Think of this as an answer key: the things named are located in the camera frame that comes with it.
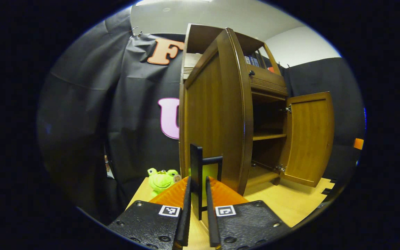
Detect wooden cabinet drawer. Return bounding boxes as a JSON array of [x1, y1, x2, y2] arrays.
[[249, 64, 289, 97]]

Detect green frog plush toy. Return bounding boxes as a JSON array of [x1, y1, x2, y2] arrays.
[[147, 168, 182, 198]]

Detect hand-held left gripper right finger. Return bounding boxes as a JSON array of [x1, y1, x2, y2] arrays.
[[205, 176, 292, 250]]

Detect wooden double-door shoe cabinet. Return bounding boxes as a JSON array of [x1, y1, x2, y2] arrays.
[[178, 24, 335, 195]]

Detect wooden cabinet door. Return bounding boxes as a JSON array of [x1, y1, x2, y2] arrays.
[[279, 91, 335, 188], [179, 28, 255, 195]]

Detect black door handle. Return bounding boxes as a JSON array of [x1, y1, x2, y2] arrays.
[[190, 143, 223, 221]]

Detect ceiling light panel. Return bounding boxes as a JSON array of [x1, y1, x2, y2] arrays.
[[136, 0, 214, 6]]

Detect black backdrop cloth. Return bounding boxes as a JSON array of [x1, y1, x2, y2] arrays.
[[36, 7, 365, 223]]

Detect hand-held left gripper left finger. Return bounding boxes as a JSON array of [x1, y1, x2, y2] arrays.
[[108, 176, 192, 250]]

